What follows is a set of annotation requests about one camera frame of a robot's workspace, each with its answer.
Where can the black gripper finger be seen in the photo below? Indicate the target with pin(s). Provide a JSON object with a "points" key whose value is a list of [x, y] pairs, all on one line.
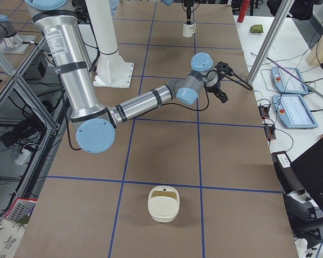
{"points": [[222, 66], [188, 15], [221, 96]]}

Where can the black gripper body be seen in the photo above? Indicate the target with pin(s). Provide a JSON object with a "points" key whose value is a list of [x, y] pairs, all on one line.
{"points": [[217, 88], [188, 5]]}

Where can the white ribbed HOME mug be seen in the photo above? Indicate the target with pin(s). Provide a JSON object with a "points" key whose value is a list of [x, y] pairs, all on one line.
{"points": [[188, 29]]}

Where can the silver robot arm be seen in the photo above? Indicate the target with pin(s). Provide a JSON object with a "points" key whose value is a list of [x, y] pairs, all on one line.
{"points": [[95, 123], [169, 2]]}

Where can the green cloth lump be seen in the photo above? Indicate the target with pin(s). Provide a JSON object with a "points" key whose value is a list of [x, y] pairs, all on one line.
{"points": [[257, 29]]}

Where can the red bottle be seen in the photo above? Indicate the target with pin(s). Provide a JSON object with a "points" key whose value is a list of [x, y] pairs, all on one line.
{"points": [[243, 10]]}

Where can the upper teach pendant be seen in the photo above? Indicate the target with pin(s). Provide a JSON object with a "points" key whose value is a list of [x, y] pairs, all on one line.
{"points": [[286, 84]]}

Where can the teach pendant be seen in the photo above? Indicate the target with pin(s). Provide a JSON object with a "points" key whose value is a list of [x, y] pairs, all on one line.
{"points": [[293, 112], [286, 84]]}

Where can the lower teach pendant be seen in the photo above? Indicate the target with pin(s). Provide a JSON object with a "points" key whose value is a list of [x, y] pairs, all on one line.
{"points": [[293, 112]]}

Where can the green tipped grabber stick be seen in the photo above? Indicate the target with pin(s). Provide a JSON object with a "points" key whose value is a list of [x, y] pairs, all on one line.
{"points": [[299, 80]]}

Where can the cream plastic basket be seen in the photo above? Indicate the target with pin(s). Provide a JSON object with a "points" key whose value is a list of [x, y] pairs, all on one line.
{"points": [[163, 203]]}

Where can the black office chair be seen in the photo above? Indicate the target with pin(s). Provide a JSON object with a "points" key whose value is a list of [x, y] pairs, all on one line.
{"points": [[308, 169]]}

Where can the white storage crate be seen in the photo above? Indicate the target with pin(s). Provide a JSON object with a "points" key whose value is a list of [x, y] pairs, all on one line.
{"points": [[20, 208]]}

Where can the aluminium frame post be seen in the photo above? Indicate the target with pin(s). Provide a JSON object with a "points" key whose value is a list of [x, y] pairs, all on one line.
{"points": [[269, 39]]}

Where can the white camera stand base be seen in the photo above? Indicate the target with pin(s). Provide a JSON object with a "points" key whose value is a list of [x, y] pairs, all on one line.
{"points": [[112, 70]]}

